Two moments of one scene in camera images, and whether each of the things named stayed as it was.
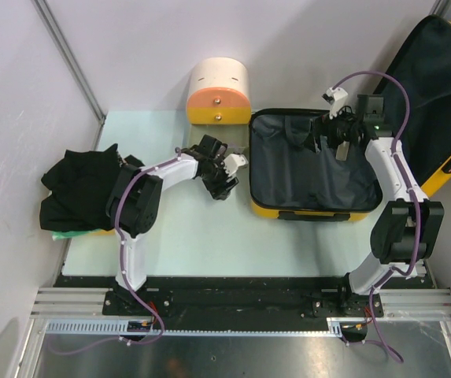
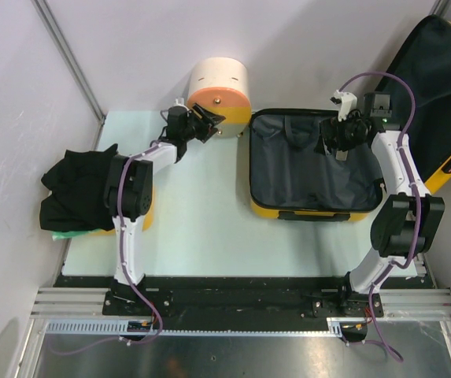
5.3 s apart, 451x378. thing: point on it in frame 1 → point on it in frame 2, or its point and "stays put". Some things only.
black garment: (79, 187) stays put
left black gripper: (217, 190) → (208, 129)
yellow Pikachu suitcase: (429, 102) stays put
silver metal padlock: (342, 151) stays put
